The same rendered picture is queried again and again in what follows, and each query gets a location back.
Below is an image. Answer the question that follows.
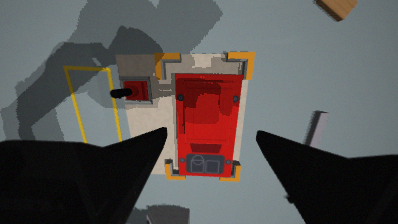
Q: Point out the brown wooden block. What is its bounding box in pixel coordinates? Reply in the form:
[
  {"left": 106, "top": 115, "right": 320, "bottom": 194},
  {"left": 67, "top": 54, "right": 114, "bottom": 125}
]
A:
[{"left": 316, "top": 0, "right": 358, "bottom": 22}]

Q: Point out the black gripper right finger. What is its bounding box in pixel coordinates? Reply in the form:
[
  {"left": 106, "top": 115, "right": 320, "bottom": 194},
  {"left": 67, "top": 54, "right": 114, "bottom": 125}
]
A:
[{"left": 256, "top": 130, "right": 398, "bottom": 224}]

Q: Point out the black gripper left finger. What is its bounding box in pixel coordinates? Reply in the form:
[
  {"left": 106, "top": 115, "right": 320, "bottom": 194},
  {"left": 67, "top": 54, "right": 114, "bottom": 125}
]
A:
[{"left": 0, "top": 127, "right": 167, "bottom": 224}]

